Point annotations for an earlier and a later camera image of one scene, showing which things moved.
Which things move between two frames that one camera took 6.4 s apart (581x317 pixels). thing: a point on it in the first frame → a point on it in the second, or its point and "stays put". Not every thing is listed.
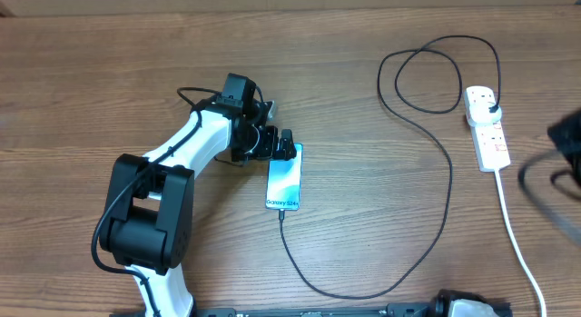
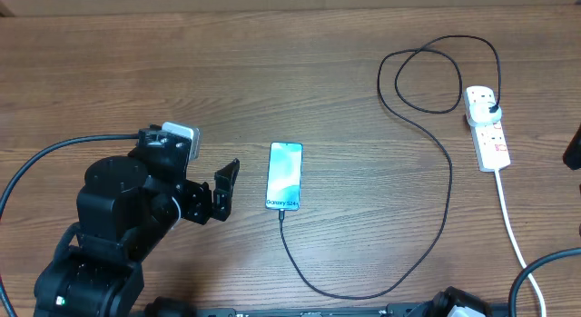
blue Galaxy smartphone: (284, 182) stays put
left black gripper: (268, 150) → (201, 207)
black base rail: (351, 310) stays put
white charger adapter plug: (479, 114) stays put
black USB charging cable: (495, 109) stays put
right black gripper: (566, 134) → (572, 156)
